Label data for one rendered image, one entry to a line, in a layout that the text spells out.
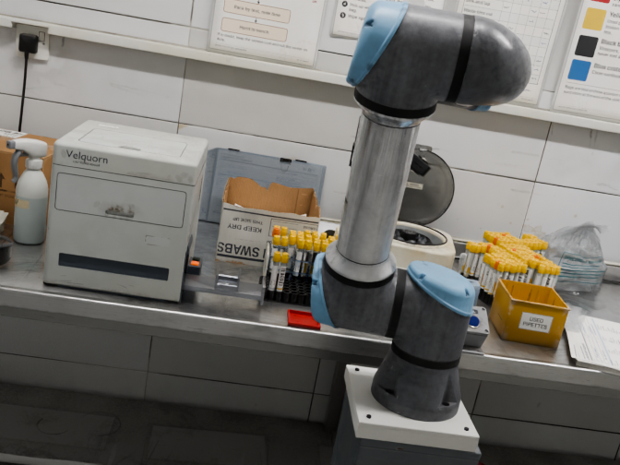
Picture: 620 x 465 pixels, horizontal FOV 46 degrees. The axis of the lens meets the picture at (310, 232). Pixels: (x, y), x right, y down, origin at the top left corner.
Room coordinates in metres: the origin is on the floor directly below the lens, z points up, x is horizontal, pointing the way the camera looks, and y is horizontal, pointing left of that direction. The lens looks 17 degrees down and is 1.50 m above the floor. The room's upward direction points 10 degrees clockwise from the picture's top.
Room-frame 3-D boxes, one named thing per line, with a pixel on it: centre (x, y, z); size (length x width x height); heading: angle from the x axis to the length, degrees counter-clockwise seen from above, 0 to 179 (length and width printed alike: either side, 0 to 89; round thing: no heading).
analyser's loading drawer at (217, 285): (1.45, 0.18, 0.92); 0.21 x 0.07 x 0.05; 96
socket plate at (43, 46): (1.97, 0.82, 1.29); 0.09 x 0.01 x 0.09; 96
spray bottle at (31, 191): (1.59, 0.65, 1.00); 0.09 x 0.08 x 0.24; 6
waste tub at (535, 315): (1.59, -0.53, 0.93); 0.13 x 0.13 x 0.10; 2
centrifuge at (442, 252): (1.82, -0.25, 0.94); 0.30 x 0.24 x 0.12; 177
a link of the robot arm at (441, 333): (1.14, -0.22, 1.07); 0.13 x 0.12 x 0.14; 87
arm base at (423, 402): (1.13, -0.23, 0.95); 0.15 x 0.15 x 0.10
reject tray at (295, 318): (1.43, -0.02, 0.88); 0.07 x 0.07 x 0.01; 6
